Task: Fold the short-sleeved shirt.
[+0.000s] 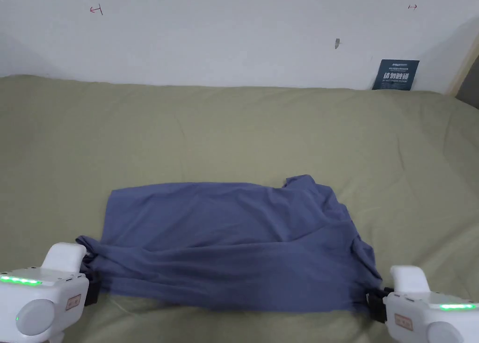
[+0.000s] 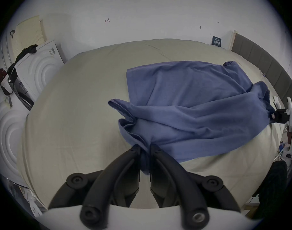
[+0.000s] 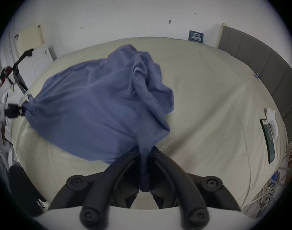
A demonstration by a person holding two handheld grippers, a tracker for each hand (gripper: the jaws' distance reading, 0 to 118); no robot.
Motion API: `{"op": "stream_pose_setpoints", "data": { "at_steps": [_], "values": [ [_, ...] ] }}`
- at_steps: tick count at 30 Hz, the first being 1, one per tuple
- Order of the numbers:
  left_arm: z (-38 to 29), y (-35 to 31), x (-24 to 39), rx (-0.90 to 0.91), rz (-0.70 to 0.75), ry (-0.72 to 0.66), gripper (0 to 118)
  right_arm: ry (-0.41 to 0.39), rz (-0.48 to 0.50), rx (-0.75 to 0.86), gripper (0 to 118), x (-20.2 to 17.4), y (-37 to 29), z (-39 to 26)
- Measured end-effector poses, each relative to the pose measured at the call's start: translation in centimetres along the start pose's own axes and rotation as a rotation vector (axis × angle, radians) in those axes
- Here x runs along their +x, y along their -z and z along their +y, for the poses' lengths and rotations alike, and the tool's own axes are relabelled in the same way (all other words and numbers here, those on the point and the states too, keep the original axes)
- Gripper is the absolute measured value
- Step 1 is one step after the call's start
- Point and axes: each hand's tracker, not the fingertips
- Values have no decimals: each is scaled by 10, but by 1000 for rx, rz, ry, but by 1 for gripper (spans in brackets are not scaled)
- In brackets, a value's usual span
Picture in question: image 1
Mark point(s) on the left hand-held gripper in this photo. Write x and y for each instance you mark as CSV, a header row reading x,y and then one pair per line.
x,y
45,294

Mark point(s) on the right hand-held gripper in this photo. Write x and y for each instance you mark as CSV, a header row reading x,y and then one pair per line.
x,y
423,309

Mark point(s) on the dark blue shirt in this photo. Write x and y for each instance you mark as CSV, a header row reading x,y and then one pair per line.
x,y
232,242

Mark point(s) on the dark blue printed card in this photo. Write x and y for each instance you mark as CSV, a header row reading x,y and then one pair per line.
x,y
396,75

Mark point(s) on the bed with pale green sheet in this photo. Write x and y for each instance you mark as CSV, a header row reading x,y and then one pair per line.
x,y
224,133

